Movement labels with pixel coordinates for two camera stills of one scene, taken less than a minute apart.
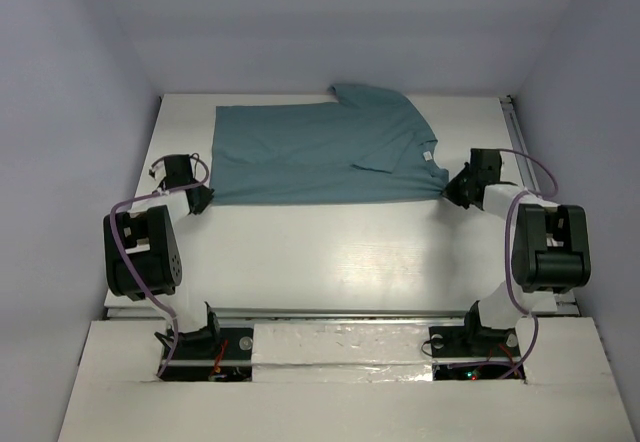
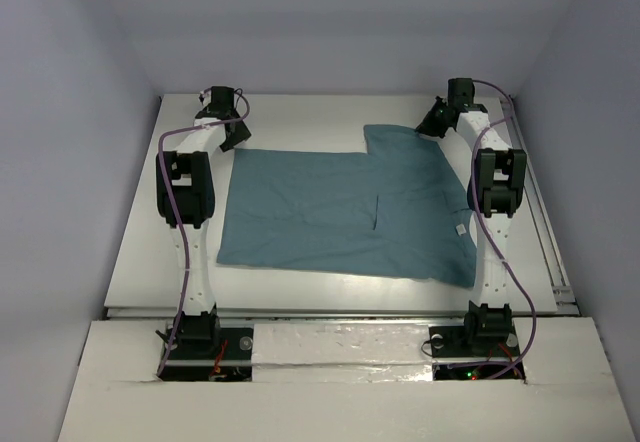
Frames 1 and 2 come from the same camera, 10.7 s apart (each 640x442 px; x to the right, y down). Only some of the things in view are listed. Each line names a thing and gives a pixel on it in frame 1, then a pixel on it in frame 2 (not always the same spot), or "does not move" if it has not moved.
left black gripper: (200, 198) to (235, 135)
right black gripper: (453, 193) to (427, 126)
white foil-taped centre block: (342, 353) does not move
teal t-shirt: (367, 144) to (400, 208)
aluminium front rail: (340, 313) does not move
